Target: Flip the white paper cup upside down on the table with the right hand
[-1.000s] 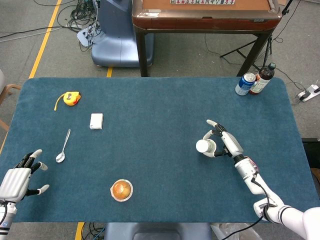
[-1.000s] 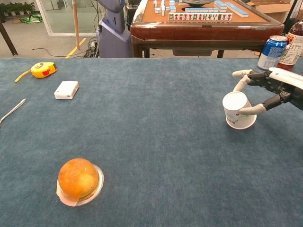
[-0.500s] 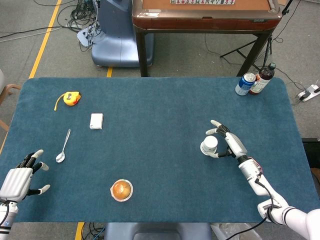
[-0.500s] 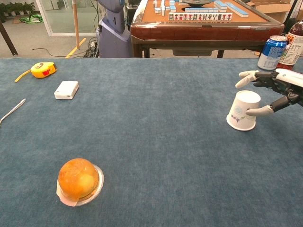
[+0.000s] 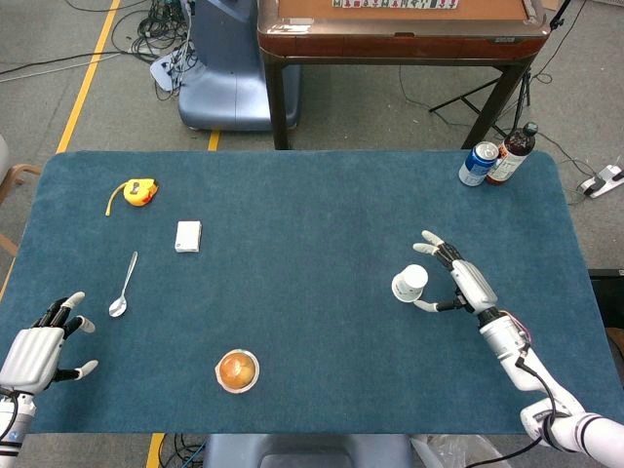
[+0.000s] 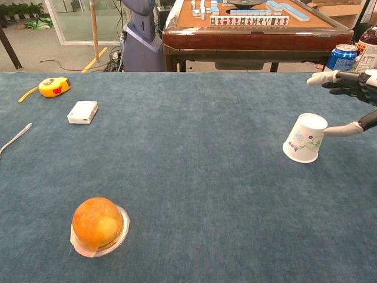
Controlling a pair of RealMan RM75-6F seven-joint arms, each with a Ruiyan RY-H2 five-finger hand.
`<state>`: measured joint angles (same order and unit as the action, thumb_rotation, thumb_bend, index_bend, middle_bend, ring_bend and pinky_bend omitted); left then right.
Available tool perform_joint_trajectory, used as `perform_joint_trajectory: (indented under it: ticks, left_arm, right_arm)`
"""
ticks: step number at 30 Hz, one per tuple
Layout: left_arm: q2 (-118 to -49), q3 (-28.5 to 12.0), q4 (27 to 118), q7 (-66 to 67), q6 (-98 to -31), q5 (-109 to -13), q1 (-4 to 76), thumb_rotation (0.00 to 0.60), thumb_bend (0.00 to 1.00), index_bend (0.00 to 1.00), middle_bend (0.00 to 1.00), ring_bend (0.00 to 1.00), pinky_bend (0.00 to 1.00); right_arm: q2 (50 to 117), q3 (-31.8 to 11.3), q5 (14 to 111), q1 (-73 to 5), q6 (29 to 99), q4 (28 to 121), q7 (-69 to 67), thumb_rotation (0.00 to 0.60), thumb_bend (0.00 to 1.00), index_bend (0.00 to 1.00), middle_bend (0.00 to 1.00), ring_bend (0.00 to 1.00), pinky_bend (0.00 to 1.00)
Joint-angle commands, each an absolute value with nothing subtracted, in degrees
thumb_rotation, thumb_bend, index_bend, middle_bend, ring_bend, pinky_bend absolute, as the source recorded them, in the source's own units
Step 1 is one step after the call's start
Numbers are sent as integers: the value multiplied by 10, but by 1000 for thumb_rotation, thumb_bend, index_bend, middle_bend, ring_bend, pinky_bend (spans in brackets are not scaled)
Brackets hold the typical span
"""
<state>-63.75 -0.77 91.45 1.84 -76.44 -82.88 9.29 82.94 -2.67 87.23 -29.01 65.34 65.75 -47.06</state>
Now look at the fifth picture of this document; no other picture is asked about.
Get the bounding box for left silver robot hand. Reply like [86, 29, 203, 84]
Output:
[0, 291, 99, 395]

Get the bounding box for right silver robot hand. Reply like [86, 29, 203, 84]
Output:
[412, 230, 499, 316]

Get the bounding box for white floral paper cup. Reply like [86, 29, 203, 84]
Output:
[391, 263, 430, 303]

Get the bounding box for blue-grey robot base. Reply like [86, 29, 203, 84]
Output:
[177, 0, 301, 132]

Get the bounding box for grey own robot base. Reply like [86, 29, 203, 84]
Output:
[202, 433, 415, 468]

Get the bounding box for orange jelly cup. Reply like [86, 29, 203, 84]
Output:
[214, 348, 260, 395]

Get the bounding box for metal spoon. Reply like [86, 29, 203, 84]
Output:
[108, 251, 139, 319]

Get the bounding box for blue soda can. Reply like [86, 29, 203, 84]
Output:
[458, 140, 500, 187]

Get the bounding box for dark drink bottle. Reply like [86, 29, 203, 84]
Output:
[485, 122, 538, 186]

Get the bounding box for black box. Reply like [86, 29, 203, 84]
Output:
[588, 267, 624, 332]

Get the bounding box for clear plastic bag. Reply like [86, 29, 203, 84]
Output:
[409, 434, 513, 468]

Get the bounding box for white power strip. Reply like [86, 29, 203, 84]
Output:
[582, 164, 624, 199]

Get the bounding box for blue table cloth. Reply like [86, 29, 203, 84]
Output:
[0, 149, 614, 436]

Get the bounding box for black tripod stand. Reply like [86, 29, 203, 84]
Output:
[428, 0, 576, 142]

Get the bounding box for wooden chair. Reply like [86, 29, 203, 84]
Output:
[0, 135, 43, 257]

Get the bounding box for yellow tape measure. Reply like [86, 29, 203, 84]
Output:
[104, 177, 160, 216]

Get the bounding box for small white plastic box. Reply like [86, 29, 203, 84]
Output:
[174, 220, 203, 254]

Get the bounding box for brown mahjong table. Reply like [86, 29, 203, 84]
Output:
[256, 0, 551, 150]

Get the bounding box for face-up mahjong tile row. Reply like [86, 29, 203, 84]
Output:
[332, 0, 459, 10]

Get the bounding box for white floor socket board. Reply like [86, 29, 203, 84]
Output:
[149, 53, 189, 92]

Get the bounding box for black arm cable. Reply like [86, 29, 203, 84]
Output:
[485, 358, 571, 468]

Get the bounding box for long black floor cable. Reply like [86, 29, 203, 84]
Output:
[0, 48, 128, 78]

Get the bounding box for tangled floor cables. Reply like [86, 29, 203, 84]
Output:
[111, 0, 196, 101]

